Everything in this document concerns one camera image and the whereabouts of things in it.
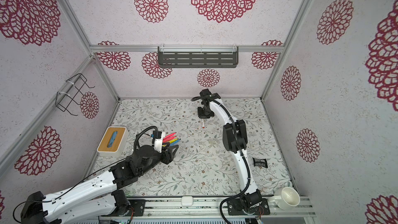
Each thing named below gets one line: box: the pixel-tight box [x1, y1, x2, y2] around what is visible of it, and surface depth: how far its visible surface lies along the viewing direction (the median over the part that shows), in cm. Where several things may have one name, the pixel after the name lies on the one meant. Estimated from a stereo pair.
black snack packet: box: [251, 157, 268, 168], surface depth 88 cm
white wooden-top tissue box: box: [96, 126, 130, 157], surface depth 94 cm
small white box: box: [180, 195, 194, 207], surface depth 77 cm
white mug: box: [267, 186, 301, 211], surface depth 74 cm
